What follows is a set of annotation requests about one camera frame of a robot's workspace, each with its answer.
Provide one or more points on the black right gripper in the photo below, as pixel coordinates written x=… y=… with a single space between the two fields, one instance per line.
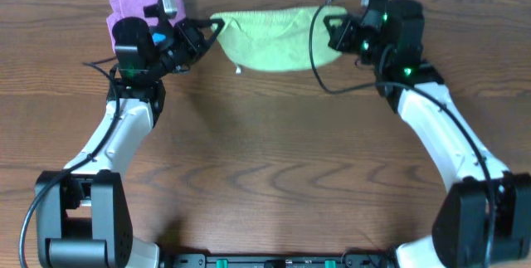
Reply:
x=340 y=37

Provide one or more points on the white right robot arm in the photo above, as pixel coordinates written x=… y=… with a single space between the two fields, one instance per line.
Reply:
x=485 y=217

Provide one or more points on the lower purple folded cloth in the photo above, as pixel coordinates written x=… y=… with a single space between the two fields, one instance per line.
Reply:
x=113 y=18

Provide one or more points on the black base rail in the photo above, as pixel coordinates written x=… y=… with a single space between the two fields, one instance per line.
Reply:
x=346 y=260

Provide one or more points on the blue folded cloth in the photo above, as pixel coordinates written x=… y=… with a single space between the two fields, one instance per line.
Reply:
x=157 y=38

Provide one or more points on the green microfiber cloth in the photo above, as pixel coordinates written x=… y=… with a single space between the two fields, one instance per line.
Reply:
x=293 y=39

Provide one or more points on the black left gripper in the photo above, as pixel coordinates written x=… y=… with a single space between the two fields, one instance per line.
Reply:
x=185 y=36

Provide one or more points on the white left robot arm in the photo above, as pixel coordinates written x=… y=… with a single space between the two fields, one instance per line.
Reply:
x=81 y=211

